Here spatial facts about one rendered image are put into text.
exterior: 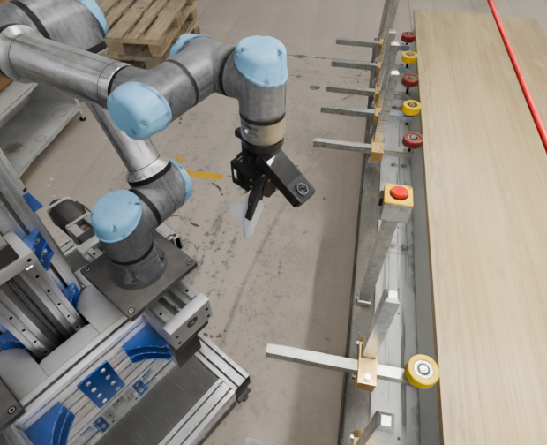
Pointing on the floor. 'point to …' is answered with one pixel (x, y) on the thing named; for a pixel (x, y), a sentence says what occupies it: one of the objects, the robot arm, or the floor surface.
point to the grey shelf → (23, 121)
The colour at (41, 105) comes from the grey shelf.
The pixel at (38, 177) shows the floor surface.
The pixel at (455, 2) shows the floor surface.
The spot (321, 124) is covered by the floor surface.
